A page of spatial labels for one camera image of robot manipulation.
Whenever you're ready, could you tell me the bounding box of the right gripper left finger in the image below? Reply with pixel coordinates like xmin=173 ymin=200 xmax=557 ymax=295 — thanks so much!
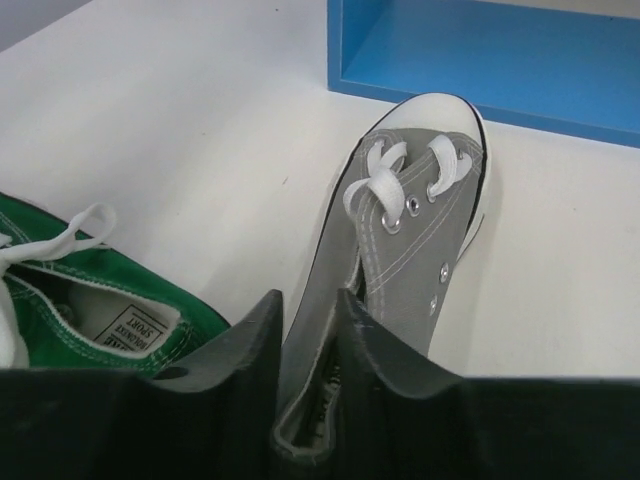
xmin=1 ymin=290 xmax=283 ymax=479

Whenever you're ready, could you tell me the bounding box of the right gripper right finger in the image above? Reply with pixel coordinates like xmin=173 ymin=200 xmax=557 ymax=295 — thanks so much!
xmin=336 ymin=290 xmax=639 ymax=479

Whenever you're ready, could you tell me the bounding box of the grey sneaker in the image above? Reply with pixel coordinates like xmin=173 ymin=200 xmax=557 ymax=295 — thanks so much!
xmin=271 ymin=93 xmax=491 ymax=468

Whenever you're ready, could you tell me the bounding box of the blue yellow shoe shelf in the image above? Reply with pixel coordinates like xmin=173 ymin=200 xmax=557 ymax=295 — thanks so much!
xmin=327 ymin=1 xmax=639 ymax=147

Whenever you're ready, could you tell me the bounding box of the upper green sneaker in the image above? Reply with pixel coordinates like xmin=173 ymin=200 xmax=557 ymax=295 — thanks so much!
xmin=1 ymin=195 xmax=230 ymax=375

